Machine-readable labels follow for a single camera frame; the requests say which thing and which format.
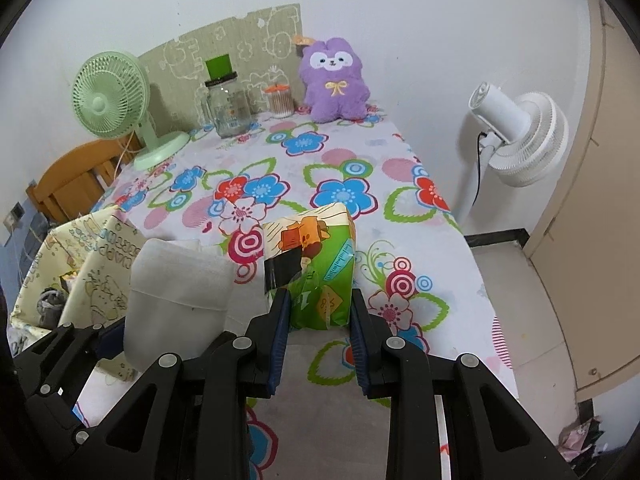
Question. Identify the wall power socket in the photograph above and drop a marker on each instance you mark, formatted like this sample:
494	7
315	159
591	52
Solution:
13	216

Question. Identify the cotton swab box orange lid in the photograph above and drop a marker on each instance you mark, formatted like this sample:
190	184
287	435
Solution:
279	102

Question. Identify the white standing fan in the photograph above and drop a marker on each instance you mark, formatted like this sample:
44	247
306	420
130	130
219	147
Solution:
530	135

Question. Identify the cream cartoon gift bag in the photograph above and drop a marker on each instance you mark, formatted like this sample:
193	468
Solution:
100	270

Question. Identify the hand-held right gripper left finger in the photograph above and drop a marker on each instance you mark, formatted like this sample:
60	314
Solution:
278	345

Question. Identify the green cartoon patterned board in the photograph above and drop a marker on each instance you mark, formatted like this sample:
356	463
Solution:
185	50

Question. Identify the pink patterned bag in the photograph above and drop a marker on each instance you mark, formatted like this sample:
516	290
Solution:
580	440

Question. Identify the purple plush toy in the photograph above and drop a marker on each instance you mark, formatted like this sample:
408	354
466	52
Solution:
334	85

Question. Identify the beige door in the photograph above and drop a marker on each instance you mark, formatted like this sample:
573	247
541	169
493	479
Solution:
600	210

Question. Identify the floral tablecloth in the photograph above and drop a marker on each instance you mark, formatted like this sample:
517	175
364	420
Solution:
350	160

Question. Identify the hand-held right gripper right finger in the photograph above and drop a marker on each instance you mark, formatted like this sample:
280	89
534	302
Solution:
360	347

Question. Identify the green cartoon tissue pack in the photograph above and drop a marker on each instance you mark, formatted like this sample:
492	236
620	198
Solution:
320	260

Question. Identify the glass jar with green lid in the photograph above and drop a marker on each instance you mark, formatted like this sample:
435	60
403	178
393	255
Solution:
230	105

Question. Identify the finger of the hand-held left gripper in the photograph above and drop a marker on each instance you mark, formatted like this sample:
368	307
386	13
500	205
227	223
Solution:
111	342

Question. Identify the orange wall hook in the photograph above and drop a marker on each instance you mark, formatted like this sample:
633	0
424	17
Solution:
301	42

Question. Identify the green desk fan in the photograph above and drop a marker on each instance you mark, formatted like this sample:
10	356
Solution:
110	100

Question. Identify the wooden chair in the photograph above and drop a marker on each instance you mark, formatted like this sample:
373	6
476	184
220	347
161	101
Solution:
75	180

